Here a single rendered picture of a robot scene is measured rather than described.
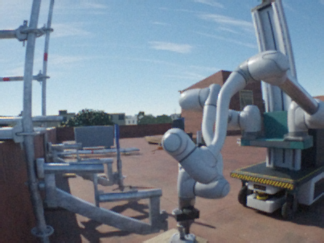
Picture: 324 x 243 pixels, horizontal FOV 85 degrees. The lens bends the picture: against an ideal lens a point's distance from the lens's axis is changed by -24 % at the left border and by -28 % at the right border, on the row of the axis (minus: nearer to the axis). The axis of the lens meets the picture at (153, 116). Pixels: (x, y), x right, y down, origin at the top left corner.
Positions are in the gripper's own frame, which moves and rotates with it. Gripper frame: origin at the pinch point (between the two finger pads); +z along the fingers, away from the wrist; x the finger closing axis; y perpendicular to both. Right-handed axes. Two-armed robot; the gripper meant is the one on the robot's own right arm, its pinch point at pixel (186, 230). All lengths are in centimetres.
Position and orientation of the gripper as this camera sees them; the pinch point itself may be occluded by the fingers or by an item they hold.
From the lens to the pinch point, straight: 130.9
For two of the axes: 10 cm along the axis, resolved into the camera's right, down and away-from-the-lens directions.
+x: -9.9, 0.4, -1.5
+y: -1.5, 0.3, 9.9
